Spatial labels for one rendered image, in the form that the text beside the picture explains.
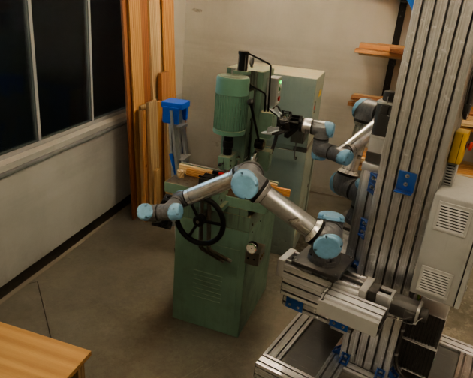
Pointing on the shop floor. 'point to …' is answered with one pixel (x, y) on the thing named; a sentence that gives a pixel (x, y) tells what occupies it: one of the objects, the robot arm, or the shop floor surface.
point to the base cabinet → (219, 277)
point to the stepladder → (176, 130)
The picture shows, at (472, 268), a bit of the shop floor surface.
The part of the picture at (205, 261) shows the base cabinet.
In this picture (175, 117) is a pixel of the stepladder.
